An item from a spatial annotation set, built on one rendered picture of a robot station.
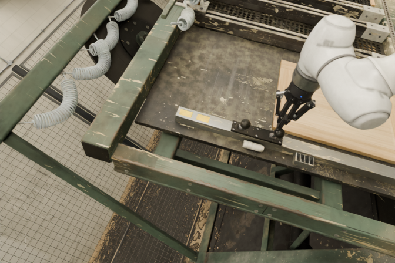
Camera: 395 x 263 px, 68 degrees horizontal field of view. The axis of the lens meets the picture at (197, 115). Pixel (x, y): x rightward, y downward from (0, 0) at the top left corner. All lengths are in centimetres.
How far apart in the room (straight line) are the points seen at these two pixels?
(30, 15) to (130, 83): 539
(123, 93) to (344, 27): 75
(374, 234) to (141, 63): 103
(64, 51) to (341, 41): 125
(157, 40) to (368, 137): 99
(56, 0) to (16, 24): 101
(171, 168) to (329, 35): 62
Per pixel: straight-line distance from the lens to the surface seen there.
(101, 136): 102
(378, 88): 72
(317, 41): 79
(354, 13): 211
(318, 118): 134
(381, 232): 116
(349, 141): 134
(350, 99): 70
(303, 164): 117
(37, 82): 148
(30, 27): 635
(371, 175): 129
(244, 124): 101
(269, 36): 161
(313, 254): 157
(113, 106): 109
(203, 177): 99
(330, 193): 123
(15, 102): 142
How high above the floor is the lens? 206
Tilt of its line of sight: 23 degrees down
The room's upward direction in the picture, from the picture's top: 51 degrees counter-clockwise
